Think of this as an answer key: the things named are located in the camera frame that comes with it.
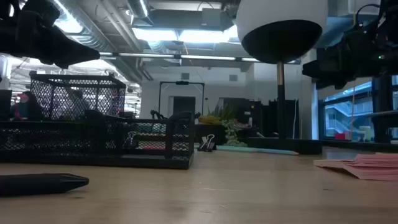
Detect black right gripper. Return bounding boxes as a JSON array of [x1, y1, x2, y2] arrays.
[[303, 18, 398, 91]]

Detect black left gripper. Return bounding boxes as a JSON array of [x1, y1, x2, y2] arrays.
[[0, 0, 101, 70]]

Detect pink sticky note pad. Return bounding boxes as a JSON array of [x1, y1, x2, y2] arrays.
[[313, 152, 398, 182]]

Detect black mesh desk organizer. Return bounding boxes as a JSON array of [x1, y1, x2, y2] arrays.
[[0, 70, 195, 170]]

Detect pink eraser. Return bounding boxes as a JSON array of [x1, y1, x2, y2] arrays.
[[137, 141, 170, 151]]

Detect thick black marker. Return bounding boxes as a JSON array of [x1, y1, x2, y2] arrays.
[[0, 173, 90, 197]]

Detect black binder clip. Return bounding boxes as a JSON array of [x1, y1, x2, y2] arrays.
[[197, 134, 217, 152], [124, 130, 139, 149]]

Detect person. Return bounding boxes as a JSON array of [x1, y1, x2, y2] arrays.
[[65, 89, 86, 121], [10, 90, 44, 121]]

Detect white globe table lamp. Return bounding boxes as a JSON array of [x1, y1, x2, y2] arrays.
[[233, 0, 329, 156]]

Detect pale green container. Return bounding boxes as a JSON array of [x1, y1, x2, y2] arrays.
[[359, 125, 373, 142]]

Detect black computer monitor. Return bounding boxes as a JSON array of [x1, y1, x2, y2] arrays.
[[0, 89, 12, 121]]

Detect black cabinets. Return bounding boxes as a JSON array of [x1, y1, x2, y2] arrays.
[[217, 97, 300, 139]]

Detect potted succulent plant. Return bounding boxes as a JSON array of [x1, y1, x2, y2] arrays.
[[196, 105, 249, 147]]

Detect ceiling light panel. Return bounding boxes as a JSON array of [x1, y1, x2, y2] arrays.
[[132, 25, 239, 44]]

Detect linear ceiling light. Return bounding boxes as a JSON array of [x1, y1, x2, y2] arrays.
[[98, 52, 261, 63]]

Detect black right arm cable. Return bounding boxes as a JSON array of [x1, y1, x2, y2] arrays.
[[355, 2, 383, 28]]

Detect silver ventilation duct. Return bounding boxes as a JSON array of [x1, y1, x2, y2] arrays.
[[126, 0, 150, 19]]

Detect black gantry frame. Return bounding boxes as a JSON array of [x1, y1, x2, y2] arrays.
[[158, 80, 206, 119]]

